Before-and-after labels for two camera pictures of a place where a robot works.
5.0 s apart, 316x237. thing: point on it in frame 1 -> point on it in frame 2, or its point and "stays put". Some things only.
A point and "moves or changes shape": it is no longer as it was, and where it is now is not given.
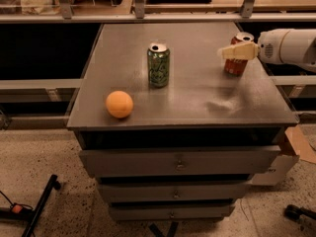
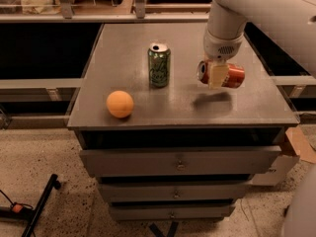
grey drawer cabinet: [166, 133] stays put
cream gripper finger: [241, 51] -> [216, 75]
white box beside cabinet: [277, 171] stays put
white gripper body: [269, 47] -> [219, 48]
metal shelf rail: [160, 18] stays put
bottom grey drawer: [171, 212] stays put
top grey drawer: [212, 161] stays put
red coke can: [237, 67] moves or changes shape
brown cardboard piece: [300, 144] stays put
